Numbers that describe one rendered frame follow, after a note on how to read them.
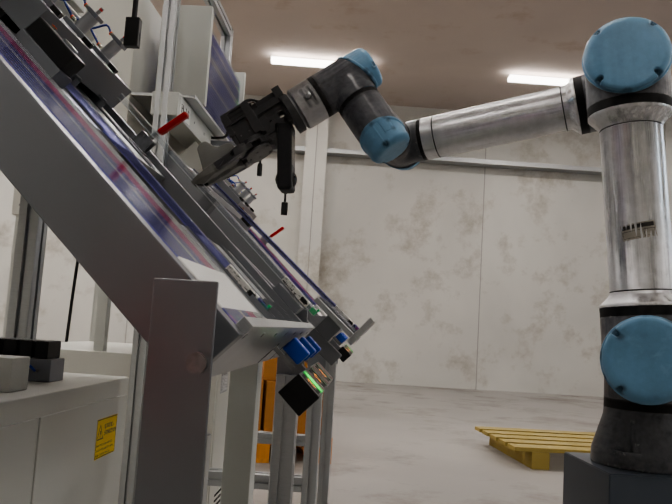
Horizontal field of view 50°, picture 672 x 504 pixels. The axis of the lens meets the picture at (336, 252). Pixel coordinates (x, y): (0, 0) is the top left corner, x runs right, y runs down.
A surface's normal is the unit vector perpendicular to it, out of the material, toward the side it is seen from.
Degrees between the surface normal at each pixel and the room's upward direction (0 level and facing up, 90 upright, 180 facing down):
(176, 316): 90
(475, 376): 90
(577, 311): 90
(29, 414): 90
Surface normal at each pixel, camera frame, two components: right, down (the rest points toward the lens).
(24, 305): -0.05, -0.11
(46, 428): 1.00, 0.06
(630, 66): -0.36, -0.25
